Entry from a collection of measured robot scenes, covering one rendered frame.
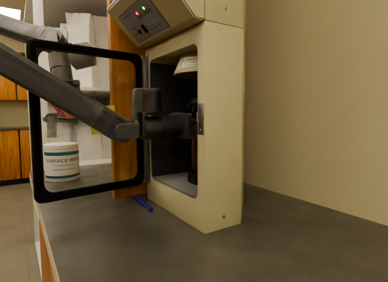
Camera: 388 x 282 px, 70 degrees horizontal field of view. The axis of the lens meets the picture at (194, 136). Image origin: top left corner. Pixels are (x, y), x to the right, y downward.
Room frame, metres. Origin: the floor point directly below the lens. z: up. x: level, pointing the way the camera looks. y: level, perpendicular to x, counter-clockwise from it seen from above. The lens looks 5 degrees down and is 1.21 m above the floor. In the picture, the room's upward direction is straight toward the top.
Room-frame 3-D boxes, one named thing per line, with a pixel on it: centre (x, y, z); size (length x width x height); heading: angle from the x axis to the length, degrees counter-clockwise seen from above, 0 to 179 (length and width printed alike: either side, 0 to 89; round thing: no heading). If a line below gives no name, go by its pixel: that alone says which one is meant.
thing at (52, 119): (0.68, 0.35, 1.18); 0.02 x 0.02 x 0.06; 40
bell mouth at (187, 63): (0.78, -0.03, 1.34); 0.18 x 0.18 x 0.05
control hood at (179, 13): (0.71, 0.11, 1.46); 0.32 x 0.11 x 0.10; 33
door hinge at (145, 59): (0.86, 0.15, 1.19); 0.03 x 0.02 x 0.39; 33
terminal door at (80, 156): (0.76, 0.28, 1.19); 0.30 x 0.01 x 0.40; 130
